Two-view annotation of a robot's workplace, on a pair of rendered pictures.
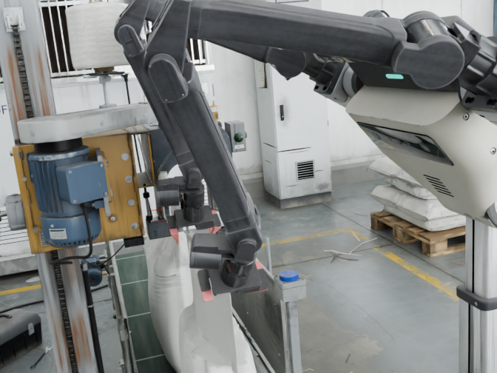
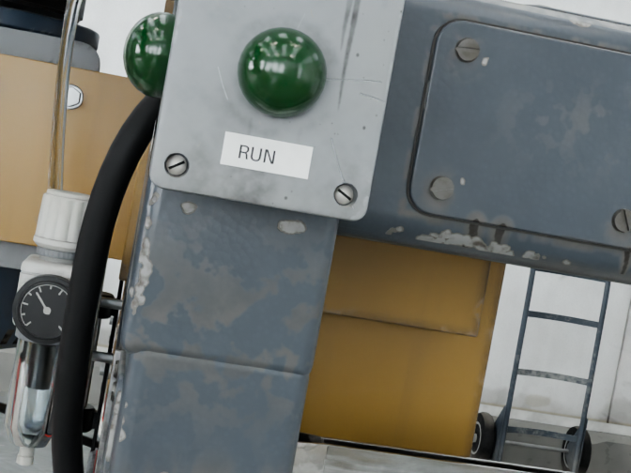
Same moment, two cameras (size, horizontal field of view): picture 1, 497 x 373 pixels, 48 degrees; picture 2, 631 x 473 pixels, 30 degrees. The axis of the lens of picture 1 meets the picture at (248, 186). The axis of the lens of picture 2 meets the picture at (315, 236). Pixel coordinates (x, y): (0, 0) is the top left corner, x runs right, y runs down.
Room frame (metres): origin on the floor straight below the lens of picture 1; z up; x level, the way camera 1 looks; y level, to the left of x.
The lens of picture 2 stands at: (1.82, -0.39, 1.25)
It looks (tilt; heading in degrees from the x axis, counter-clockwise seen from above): 3 degrees down; 97
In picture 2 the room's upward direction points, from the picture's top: 10 degrees clockwise
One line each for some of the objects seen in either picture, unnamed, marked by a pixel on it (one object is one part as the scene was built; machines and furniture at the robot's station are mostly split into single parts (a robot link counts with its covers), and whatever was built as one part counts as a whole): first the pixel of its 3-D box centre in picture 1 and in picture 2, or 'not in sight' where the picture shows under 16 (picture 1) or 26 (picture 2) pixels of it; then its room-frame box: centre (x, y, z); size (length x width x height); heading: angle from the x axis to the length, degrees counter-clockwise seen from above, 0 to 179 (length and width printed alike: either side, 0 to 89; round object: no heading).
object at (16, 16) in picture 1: (13, 18); not in sight; (1.60, 0.59, 1.68); 0.05 x 0.03 x 0.06; 106
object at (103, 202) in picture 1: (97, 177); (64, 158); (1.54, 0.42, 1.23); 0.28 x 0.07 x 0.16; 16
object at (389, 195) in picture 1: (416, 191); not in sight; (4.44, -1.36, 0.32); 0.67 x 0.42 x 0.14; 109
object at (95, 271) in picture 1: (95, 269); not in sight; (3.21, 0.96, 0.35); 0.30 x 0.15 x 0.15; 16
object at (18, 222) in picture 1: (16, 212); not in sight; (1.63, 0.69, 1.14); 0.11 x 0.06 x 0.11; 16
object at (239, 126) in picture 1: (235, 136); (273, 76); (1.75, 0.03, 1.29); 0.08 x 0.05 x 0.09; 16
